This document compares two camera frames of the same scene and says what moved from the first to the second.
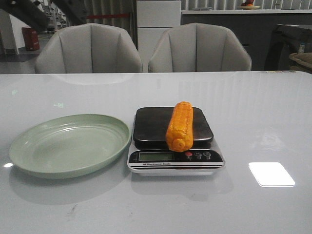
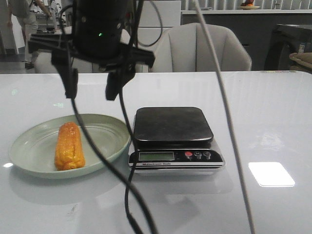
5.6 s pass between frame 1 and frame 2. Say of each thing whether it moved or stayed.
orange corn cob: moved
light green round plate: stayed
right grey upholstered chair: stayed
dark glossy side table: stayed
